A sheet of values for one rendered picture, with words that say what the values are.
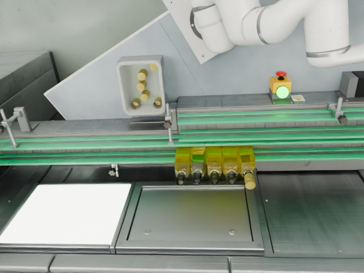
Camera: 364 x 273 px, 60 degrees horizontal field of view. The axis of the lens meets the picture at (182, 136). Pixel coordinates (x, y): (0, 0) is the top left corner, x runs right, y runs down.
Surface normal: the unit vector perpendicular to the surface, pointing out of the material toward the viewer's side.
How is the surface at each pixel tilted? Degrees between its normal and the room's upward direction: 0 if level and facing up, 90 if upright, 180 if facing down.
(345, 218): 90
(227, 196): 90
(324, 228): 91
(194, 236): 90
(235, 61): 0
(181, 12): 4
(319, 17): 29
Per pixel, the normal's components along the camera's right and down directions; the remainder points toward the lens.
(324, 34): -0.43, 0.41
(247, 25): -0.86, 0.13
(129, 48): -0.07, 0.50
